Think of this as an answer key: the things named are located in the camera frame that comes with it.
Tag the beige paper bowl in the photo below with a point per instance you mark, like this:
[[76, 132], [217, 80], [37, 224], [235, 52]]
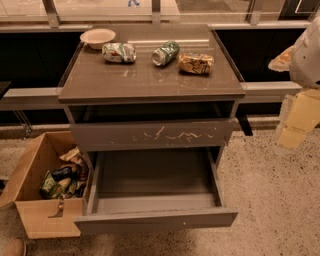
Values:
[[96, 38]]

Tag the green soda can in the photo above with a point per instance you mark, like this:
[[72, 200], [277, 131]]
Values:
[[165, 53]]

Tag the black bottle in box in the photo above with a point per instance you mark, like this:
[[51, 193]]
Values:
[[62, 173]]

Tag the orange crushed can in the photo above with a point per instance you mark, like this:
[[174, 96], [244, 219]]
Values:
[[195, 63]]

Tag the open grey bottom drawer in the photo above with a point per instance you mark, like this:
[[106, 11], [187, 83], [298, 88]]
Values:
[[155, 190]]

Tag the grey drawer cabinet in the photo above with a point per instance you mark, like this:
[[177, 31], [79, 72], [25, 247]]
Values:
[[96, 91]]

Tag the cardboard box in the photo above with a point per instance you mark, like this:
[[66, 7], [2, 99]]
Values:
[[38, 215]]

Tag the brown object floor corner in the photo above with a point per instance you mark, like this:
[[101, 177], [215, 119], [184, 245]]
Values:
[[16, 248]]

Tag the green snack bag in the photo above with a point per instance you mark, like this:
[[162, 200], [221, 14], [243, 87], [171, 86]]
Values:
[[52, 189]]

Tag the crushed white green can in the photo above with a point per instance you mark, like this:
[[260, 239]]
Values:
[[119, 52]]

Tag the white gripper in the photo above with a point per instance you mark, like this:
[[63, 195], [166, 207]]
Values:
[[306, 61]]

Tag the metal window rail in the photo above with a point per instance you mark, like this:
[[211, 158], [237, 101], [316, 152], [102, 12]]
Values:
[[80, 15]]

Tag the tan snack wrapper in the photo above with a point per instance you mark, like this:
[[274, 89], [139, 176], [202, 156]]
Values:
[[74, 159]]

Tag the scratched grey middle drawer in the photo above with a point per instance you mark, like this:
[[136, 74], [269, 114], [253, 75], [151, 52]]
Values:
[[152, 135]]

